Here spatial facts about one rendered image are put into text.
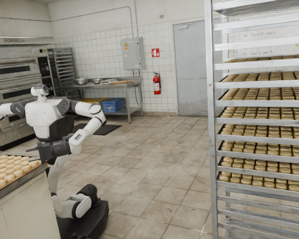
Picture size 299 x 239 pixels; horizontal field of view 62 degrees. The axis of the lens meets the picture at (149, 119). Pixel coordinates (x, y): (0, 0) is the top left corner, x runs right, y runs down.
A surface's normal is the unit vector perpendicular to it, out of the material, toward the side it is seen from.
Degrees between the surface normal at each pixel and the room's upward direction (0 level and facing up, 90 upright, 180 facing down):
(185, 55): 90
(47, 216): 90
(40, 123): 90
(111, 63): 90
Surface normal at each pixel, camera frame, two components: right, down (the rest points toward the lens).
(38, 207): 0.94, 0.00
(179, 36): -0.43, 0.28
